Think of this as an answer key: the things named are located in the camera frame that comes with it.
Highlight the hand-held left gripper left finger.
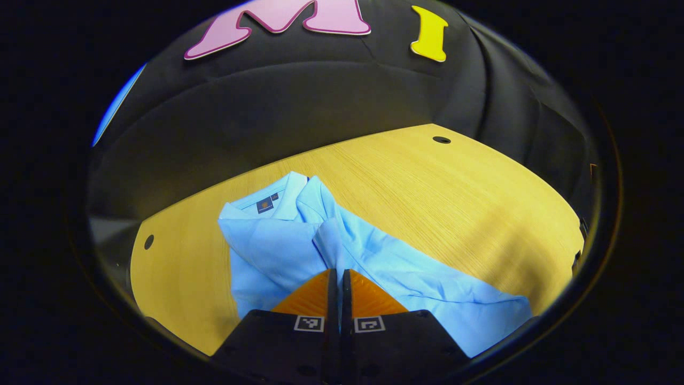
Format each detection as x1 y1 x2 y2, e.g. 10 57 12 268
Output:
211 268 341 385

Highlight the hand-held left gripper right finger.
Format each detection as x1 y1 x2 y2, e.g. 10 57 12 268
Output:
340 268 472 385

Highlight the light blue T-shirt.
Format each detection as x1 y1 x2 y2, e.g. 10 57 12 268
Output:
217 171 533 359

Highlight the black backdrop cloth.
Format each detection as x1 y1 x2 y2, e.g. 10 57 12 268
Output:
88 0 599 230

